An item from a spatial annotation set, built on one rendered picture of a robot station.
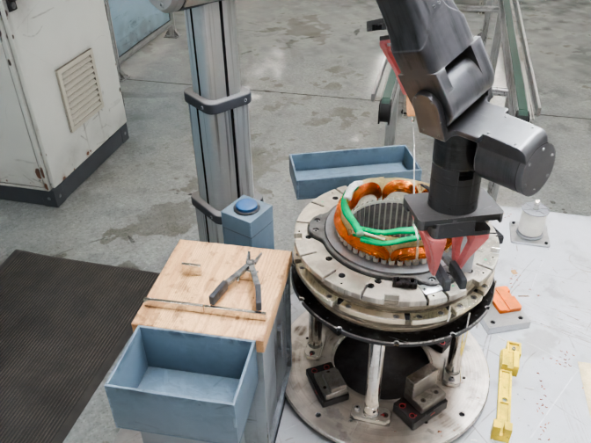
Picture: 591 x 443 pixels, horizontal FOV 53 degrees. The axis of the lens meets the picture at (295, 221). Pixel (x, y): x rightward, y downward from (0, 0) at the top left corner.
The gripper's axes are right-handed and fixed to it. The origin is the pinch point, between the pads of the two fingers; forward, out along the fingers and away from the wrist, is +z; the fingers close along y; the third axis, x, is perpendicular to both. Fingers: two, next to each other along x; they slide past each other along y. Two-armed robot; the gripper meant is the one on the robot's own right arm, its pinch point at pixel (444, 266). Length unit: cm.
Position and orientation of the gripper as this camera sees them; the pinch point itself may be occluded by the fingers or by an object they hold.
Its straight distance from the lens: 77.9
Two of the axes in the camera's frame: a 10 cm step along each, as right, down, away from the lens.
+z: 0.3, 8.5, 5.2
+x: -1.5, -5.1, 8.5
